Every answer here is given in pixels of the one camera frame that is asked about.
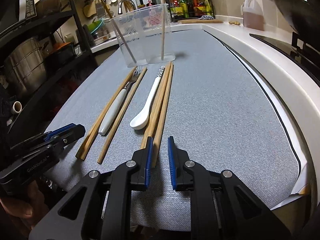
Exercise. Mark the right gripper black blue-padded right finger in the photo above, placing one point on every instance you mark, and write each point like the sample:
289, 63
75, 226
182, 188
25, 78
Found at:
221, 205

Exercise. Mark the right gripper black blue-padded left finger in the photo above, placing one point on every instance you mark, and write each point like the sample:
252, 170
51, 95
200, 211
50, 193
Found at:
99, 205

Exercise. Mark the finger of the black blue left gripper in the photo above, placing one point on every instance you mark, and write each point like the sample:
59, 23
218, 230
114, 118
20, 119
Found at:
62, 137

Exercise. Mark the wooden chopstick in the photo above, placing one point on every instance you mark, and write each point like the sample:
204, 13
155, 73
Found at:
118, 30
144, 140
159, 98
92, 134
161, 121
120, 117
163, 31

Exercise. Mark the chrome kitchen faucet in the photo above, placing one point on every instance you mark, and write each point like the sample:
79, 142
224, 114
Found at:
128, 5

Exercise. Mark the person's left hand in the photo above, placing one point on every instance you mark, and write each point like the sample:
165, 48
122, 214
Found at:
25, 215

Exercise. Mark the wooden chopstick beside fork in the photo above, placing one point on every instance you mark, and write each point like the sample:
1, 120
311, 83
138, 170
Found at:
120, 117

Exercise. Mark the white ceramic striped spoon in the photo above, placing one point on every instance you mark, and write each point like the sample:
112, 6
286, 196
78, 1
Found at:
141, 119

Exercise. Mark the stainless steel pot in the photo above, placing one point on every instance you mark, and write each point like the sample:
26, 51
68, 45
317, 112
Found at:
24, 67

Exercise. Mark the black metal shelf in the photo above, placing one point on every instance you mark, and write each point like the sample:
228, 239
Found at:
65, 71

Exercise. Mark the grey woven table mat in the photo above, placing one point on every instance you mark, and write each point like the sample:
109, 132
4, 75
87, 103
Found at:
217, 112

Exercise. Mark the green bowl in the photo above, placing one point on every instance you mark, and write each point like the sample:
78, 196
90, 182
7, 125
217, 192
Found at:
94, 26

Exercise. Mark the clear plastic utensil holder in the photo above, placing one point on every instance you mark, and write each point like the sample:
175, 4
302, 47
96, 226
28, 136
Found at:
142, 30

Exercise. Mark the dark bowl on shelf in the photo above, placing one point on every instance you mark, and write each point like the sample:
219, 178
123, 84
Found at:
47, 7

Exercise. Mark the microwave oven control panel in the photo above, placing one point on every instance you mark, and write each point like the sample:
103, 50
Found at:
26, 9

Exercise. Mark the wooden cutting board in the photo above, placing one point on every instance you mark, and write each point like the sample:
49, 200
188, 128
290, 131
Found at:
194, 21

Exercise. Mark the black induction cooktop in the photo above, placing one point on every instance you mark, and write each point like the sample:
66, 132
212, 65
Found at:
299, 52

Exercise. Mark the black condiment rack with bottles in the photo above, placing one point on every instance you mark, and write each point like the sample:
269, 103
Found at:
188, 9

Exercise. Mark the plastic jug brown liquid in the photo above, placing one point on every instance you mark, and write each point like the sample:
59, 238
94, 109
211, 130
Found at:
252, 15

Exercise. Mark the black frying pan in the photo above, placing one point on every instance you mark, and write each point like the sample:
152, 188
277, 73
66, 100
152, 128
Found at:
300, 15

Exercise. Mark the white handled metal fork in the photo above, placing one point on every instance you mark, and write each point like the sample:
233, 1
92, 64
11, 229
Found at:
117, 103

